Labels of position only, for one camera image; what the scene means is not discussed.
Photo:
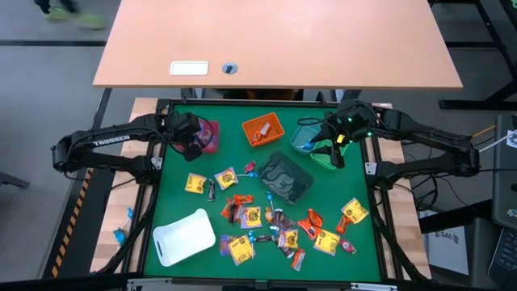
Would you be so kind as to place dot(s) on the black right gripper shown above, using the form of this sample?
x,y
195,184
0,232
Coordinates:
x,y
353,121

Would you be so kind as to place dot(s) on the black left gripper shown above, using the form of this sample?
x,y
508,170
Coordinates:
x,y
183,126

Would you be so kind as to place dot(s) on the yellow purple sour candy packet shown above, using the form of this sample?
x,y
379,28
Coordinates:
x,y
226,178
252,218

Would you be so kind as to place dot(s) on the dark brown chocolate bar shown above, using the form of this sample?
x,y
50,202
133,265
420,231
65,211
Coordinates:
x,y
232,216
287,252
211,191
264,238

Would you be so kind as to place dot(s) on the red candy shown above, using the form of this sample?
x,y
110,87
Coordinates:
x,y
250,167
347,246

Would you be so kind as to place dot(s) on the orange white candy packet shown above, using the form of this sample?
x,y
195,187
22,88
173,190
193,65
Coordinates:
x,y
265,129

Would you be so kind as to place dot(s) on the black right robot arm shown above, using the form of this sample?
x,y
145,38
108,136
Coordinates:
x,y
424,132

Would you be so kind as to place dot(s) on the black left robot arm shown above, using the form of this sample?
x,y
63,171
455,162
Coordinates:
x,y
111,140

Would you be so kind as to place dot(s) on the green plastic basket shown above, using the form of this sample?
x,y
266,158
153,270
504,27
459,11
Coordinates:
x,y
323,161

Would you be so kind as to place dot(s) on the red plastic basket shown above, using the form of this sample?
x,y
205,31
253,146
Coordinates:
x,y
213,141

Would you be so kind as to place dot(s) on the teal plastic bin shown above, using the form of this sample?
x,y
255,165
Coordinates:
x,y
301,139

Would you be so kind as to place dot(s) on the clear grey plastic bin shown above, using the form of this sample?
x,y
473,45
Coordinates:
x,y
284,178

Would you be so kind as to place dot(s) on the orange plastic basket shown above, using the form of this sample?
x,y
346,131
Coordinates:
x,y
276,125

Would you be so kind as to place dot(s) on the white plastic bin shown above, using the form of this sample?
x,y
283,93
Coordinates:
x,y
186,236

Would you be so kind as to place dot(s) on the white rectangular desk plate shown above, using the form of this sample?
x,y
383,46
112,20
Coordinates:
x,y
189,68

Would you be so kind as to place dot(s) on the dark brown chocolate packet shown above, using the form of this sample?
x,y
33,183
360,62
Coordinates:
x,y
282,220

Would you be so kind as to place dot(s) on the round grey desk grommet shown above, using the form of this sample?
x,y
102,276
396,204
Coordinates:
x,y
229,68

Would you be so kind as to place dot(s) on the orange yellow wrapped lollipop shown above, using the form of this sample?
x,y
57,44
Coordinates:
x,y
269,215

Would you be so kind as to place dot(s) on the black ramp with hazard stripes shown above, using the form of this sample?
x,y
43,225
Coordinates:
x,y
89,210

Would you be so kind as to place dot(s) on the tan wooden desk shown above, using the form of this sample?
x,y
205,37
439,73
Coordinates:
x,y
282,36

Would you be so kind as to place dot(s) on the green table mat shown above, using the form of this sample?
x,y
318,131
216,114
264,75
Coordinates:
x,y
363,266

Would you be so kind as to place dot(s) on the person's foot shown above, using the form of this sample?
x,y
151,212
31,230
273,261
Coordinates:
x,y
58,15
91,21

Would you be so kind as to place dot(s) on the black computer case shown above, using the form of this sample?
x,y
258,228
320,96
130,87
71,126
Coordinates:
x,y
505,182

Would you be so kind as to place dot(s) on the black furniture leg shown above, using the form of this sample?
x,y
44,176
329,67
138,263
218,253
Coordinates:
x,y
14,180

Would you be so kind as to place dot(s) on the white corner bracket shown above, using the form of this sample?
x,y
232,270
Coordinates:
x,y
157,163
370,168

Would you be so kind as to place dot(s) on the black table frame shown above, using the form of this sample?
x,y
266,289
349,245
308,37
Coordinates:
x,y
242,102

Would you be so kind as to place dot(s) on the silver frame bracket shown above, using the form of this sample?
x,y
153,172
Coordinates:
x,y
373,287
143,283

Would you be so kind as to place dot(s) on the black desk frame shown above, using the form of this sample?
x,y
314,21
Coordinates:
x,y
476,104

